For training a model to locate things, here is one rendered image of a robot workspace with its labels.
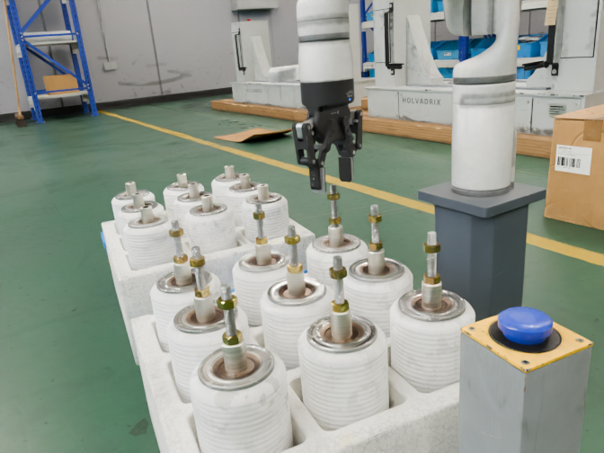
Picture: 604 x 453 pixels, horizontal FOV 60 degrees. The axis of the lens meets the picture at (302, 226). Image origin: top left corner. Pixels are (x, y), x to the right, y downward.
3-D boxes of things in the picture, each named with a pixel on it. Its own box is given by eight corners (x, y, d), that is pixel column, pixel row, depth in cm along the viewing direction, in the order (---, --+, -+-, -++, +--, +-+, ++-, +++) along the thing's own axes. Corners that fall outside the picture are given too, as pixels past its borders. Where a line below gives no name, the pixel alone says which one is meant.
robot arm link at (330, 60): (306, 77, 80) (302, 35, 78) (367, 75, 73) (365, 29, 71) (265, 84, 74) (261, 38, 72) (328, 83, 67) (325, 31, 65)
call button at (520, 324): (522, 322, 44) (524, 300, 43) (563, 343, 41) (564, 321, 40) (485, 335, 43) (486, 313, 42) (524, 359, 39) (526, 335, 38)
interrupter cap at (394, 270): (355, 288, 67) (354, 282, 66) (343, 264, 74) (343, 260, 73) (413, 280, 67) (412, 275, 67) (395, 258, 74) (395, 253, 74)
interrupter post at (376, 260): (369, 277, 69) (368, 253, 68) (366, 270, 71) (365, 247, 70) (387, 275, 69) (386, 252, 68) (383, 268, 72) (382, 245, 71)
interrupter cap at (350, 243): (305, 243, 83) (305, 239, 83) (348, 234, 85) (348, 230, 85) (324, 259, 76) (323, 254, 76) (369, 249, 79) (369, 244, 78)
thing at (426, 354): (381, 446, 65) (377, 316, 59) (407, 400, 72) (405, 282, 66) (459, 472, 60) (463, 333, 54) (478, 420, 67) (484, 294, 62)
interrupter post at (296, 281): (287, 298, 65) (284, 275, 64) (288, 290, 67) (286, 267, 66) (306, 298, 65) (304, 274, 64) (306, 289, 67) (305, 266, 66)
